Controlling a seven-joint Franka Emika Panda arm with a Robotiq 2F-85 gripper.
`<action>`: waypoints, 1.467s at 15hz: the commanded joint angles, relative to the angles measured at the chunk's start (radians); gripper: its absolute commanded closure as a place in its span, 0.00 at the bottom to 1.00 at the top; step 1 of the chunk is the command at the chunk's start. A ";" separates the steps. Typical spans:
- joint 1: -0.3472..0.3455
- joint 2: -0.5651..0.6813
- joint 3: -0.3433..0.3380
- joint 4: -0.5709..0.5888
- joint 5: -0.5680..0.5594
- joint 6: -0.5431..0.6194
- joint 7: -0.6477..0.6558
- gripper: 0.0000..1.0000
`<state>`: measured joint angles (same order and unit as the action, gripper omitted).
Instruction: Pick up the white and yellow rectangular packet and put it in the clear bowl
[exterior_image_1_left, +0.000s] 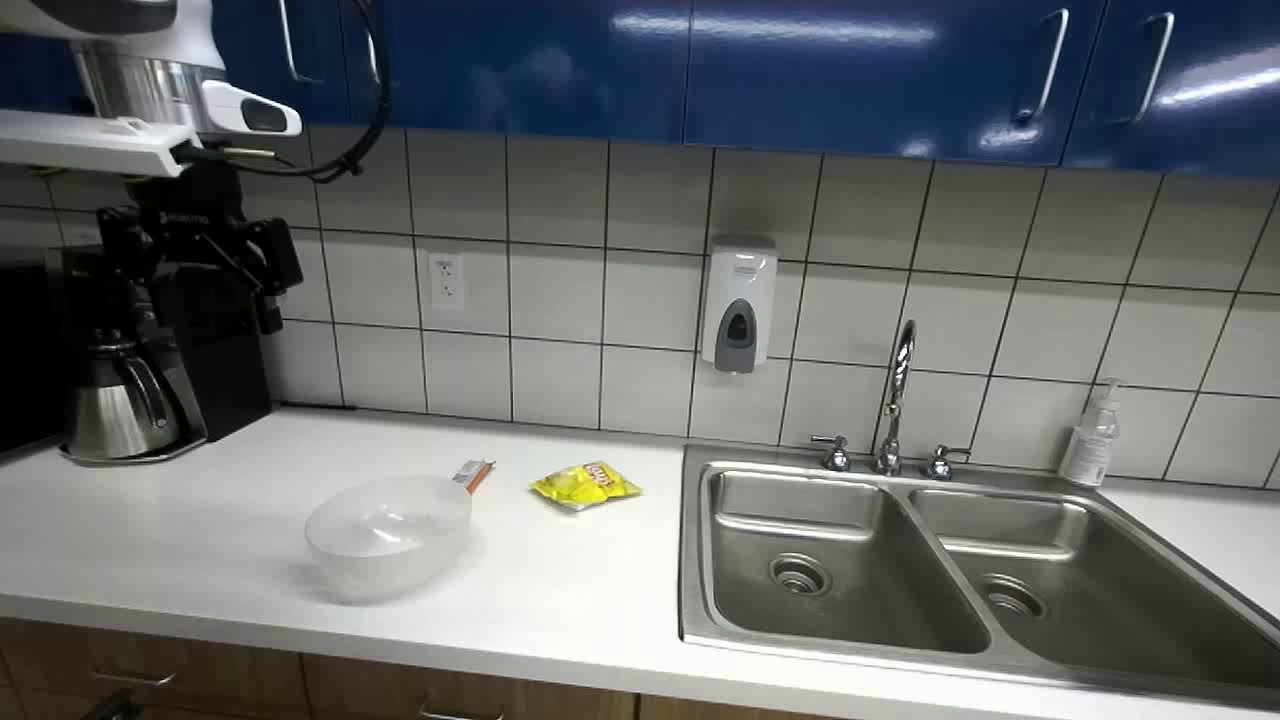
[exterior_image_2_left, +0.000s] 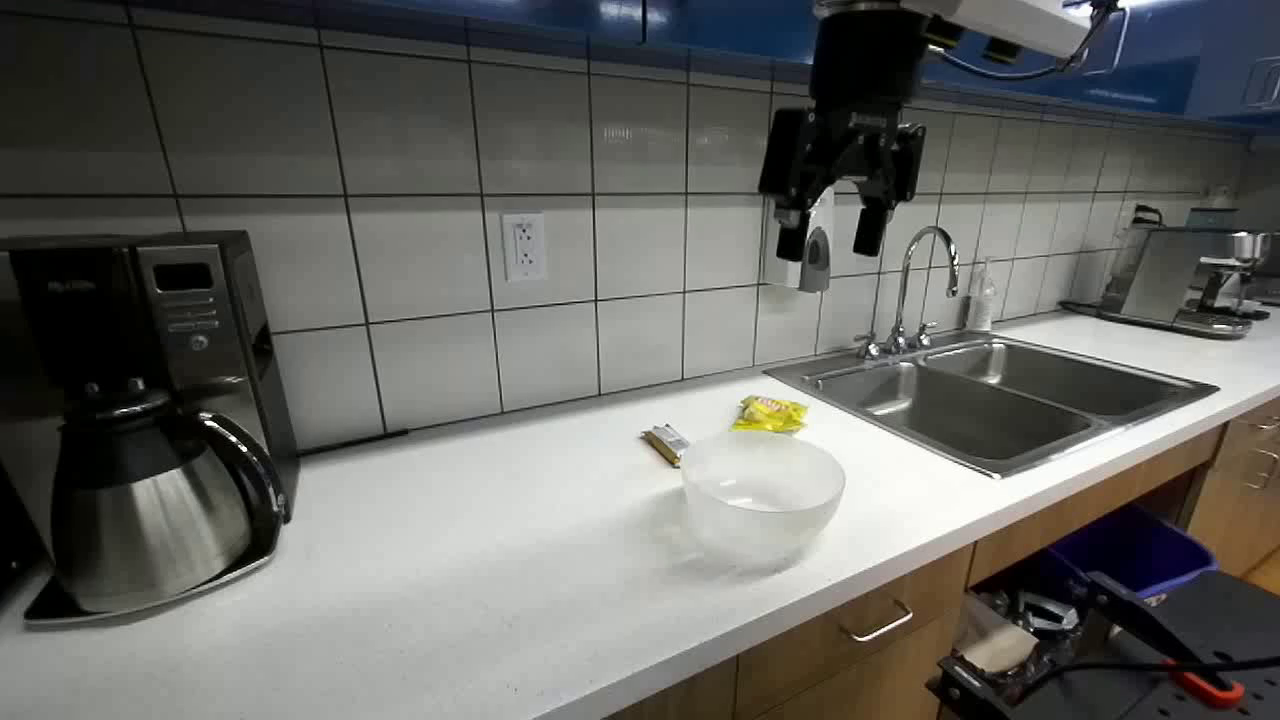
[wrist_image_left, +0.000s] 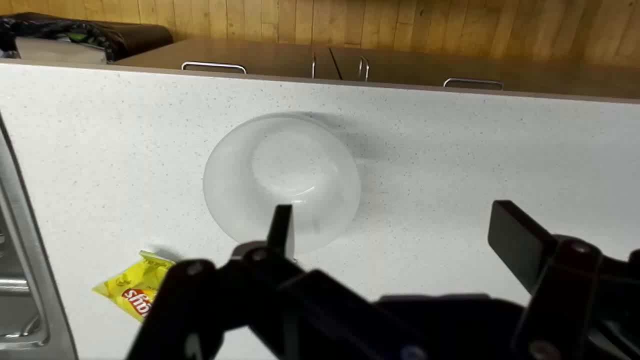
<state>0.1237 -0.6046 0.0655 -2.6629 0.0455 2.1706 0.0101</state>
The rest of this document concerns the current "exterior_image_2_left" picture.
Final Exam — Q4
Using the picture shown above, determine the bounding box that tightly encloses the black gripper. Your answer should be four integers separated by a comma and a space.
759, 9, 923, 260

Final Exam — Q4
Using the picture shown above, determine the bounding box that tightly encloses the black steel coffee maker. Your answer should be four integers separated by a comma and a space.
5, 230, 296, 623

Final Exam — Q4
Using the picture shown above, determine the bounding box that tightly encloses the yellow potato chips bag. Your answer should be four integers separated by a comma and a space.
732, 395, 809, 434

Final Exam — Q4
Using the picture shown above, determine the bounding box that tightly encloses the steel coffee carafe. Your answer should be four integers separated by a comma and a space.
52, 390, 285, 616

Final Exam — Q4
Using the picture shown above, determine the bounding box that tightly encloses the silver espresso machine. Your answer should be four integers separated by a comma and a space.
1063, 204, 1268, 338

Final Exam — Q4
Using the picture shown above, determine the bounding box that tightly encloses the chrome kitchen faucet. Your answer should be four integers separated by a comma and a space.
859, 223, 958, 360

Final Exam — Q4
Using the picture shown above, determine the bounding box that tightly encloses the white wall power outlet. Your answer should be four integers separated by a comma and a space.
503, 212, 547, 283

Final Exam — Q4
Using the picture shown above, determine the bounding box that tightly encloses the black equipment cart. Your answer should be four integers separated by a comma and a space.
927, 570, 1280, 720

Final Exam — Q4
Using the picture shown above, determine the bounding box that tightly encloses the silver drawer handle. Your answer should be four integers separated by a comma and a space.
840, 601, 915, 643

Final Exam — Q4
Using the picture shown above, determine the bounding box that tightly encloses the soap dispenser bottle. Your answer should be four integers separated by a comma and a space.
965, 268, 996, 331

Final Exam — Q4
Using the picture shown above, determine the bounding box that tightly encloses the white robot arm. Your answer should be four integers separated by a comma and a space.
755, 0, 1115, 260

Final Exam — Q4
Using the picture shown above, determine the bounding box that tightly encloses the stainless steel double sink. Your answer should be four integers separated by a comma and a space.
776, 335, 1210, 475

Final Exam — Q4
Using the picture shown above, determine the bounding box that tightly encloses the blue plastic bin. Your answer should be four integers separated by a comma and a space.
1048, 508, 1217, 601

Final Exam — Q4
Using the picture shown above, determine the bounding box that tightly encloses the clear plastic bowl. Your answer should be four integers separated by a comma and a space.
678, 432, 848, 569

